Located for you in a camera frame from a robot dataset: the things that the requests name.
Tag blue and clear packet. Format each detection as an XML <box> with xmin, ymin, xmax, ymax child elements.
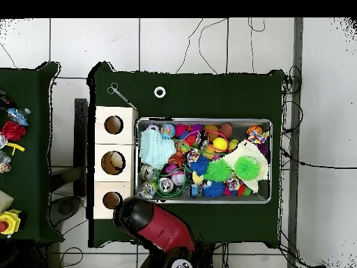
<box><xmin>6</xmin><ymin>107</ymin><xmax>31</xmax><ymax>126</ymax></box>

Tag blue spiky ball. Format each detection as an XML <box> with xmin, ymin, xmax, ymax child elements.
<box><xmin>189</xmin><ymin>154</ymin><xmax>210</xmax><ymax>175</ymax></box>

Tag wire mesh bin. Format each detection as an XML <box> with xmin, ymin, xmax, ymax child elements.
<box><xmin>135</xmin><ymin>117</ymin><xmax>273</xmax><ymax>204</ymax></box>

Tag light blue muslin cloth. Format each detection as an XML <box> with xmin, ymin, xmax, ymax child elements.
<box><xmin>139</xmin><ymin>129</ymin><xmax>177</xmax><ymax>170</ymax></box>

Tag cream knitted cloth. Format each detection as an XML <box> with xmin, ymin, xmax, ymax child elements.
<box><xmin>222</xmin><ymin>139</ymin><xmax>270</xmax><ymax>193</ymax></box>

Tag small green spiky toy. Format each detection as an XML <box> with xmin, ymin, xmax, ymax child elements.
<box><xmin>205</xmin><ymin>158</ymin><xmax>233</xmax><ymax>183</ymax></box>

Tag tiger striped plush toy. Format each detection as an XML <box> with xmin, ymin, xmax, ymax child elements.
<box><xmin>167</xmin><ymin>150</ymin><xmax>186</xmax><ymax>168</ymax></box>

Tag colourful spotted cloth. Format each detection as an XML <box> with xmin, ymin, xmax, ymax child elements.
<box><xmin>247</xmin><ymin>130</ymin><xmax>271</xmax><ymax>145</ymax></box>

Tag thin black cable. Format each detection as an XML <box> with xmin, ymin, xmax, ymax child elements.
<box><xmin>197</xmin><ymin>17</ymin><xmax>229</xmax><ymax>75</ymax></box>
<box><xmin>175</xmin><ymin>17</ymin><xmax>204</xmax><ymax>74</ymax></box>
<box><xmin>280</xmin><ymin>149</ymin><xmax>357</xmax><ymax>170</ymax></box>

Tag yellow emergency stop button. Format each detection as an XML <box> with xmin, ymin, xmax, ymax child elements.
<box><xmin>0</xmin><ymin>209</ymin><xmax>22</xmax><ymax>237</ymax></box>

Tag silver scissors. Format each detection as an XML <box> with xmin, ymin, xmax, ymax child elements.
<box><xmin>107</xmin><ymin>82</ymin><xmax>138</xmax><ymax>110</ymax></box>

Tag black upright panel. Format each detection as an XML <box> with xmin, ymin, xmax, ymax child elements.
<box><xmin>73</xmin><ymin>98</ymin><xmax>89</xmax><ymax>196</ymax></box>

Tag dark green tablecloth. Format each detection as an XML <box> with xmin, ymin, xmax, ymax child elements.
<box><xmin>0</xmin><ymin>61</ymin><xmax>63</xmax><ymax>243</ymax></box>
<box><xmin>87</xmin><ymin>61</ymin><xmax>285</xmax><ymax>248</ymax></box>

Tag yellow smiley ball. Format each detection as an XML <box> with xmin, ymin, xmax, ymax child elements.
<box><xmin>212</xmin><ymin>137</ymin><xmax>229</xmax><ymax>153</ymax></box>

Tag red crumpled item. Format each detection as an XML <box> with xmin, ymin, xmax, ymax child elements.
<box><xmin>1</xmin><ymin>120</ymin><xmax>26</xmax><ymax>141</ymax></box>

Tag globe print ball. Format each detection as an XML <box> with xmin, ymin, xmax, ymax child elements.
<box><xmin>160</xmin><ymin>123</ymin><xmax>176</xmax><ymax>139</ymax></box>

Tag clear plastic packet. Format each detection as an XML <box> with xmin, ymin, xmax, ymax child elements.
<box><xmin>0</xmin><ymin>150</ymin><xmax>12</xmax><ymax>174</ymax></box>

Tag wooden box with three holes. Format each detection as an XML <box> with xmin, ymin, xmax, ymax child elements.
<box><xmin>93</xmin><ymin>105</ymin><xmax>139</xmax><ymax>220</ymax></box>

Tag orange basketball toy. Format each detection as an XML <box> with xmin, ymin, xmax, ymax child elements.
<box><xmin>246</xmin><ymin>124</ymin><xmax>264</xmax><ymax>136</ymax></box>

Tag yellow plastic piece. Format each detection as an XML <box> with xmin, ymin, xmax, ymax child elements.
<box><xmin>6</xmin><ymin>142</ymin><xmax>26</xmax><ymax>156</ymax></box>

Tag large green spiky toy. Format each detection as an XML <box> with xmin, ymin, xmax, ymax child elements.
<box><xmin>233</xmin><ymin>155</ymin><xmax>261</xmax><ymax>181</ymax></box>

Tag beige box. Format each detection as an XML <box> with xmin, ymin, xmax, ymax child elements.
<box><xmin>0</xmin><ymin>190</ymin><xmax>14</xmax><ymax>214</ymax></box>

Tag crushed clear plastic bottle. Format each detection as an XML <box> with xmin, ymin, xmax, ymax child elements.
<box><xmin>137</xmin><ymin>181</ymin><xmax>156</xmax><ymax>200</ymax></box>

